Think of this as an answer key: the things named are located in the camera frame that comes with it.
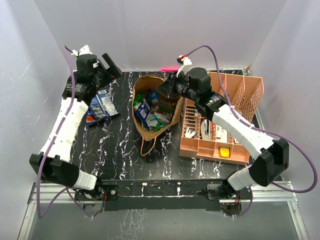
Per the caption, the yellow sticky note pad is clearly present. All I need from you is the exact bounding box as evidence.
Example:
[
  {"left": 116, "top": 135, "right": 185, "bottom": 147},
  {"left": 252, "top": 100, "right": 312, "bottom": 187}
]
[{"left": 219, "top": 146, "right": 230, "bottom": 158}]

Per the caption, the aluminium frame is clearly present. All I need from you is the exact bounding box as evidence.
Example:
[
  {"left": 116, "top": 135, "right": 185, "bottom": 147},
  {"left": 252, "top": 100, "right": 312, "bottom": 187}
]
[{"left": 18, "top": 181, "right": 308, "bottom": 240}]

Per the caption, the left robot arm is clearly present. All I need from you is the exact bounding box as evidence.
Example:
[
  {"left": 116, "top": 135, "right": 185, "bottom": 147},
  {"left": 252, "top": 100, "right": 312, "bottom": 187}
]
[{"left": 29, "top": 45, "right": 122, "bottom": 200}]

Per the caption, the pink plastic desk organizer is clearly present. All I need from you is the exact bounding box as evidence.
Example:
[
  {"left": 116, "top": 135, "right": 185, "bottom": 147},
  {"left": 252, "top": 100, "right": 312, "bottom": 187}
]
[{"left": 179, "top": 72, "right": 264, "bottom": 165}]

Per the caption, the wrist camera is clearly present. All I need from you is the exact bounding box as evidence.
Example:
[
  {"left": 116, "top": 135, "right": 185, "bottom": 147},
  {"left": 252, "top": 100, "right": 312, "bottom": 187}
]
[
  {"left": 71, "top": 44, "right": 93, "bottom": 58},
  {"left": 176, "top": 54, "right": 192, "bottom": 77}
]

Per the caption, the blue Burts chips bag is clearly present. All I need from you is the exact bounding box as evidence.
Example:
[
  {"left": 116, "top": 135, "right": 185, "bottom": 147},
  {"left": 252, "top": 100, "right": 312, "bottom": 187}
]
[{"left": 85, "top": 98, "right": 106, "bottom": 126}]

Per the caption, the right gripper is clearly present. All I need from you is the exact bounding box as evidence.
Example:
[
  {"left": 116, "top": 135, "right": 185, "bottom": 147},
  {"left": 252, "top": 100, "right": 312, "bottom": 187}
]
[{"left": 156, "top": 71, "right": 199, "bottom": 102}]

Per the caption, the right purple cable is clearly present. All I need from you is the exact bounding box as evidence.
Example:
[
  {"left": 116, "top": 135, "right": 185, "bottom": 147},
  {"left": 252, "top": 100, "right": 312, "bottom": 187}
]
[{"left": 187, "top": 44, "right": 318, "bottom": 218}]

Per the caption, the brown paper bag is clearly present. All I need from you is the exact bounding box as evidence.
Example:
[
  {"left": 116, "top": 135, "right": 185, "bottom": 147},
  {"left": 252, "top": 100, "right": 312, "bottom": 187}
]
[{"left": 131, "top": 75, "right": 183, "bottom": 156}]

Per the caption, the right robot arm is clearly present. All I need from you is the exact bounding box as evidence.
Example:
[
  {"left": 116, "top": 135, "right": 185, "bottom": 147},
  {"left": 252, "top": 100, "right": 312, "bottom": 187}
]
[{"left": 156, "top": 67, "right": 289, "bottom": 199}]

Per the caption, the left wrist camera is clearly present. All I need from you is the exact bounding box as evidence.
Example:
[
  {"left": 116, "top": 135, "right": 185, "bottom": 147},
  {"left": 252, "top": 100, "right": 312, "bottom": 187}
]
[{"left": 71, "top": 44, "right": 93, "bottom": 58}]

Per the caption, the blue white snack pack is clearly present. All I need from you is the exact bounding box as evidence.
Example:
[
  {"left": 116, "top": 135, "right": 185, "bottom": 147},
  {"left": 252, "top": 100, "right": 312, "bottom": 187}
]
[{"left": 89, "top": 90, "right": 119, "bottom": 120}]

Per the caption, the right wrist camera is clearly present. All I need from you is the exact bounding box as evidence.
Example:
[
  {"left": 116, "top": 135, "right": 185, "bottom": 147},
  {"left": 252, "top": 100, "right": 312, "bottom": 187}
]
[{"left": 176, "top": 54, "right": 192, "bottom": 77}]

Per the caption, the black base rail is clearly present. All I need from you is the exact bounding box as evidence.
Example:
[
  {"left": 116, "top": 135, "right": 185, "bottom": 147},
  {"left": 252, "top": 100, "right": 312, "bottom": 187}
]
[{"left": 99, "top": 178, "right": 253, "bottom": 213}]

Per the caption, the green snack packet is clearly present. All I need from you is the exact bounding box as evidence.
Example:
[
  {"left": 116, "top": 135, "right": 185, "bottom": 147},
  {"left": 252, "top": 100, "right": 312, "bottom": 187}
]
[{"left": 133, "top": 90, "right": 176, "bottom": 132}]

